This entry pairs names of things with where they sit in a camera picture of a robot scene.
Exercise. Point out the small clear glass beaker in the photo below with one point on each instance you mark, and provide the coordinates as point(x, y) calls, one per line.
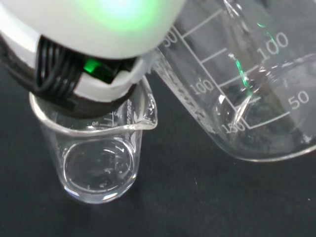
point(98, 158)

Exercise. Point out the black bench cloth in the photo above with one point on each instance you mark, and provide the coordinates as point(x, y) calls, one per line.
point(197, 197)

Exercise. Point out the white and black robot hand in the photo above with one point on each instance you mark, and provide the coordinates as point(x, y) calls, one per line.
point(93, 29)

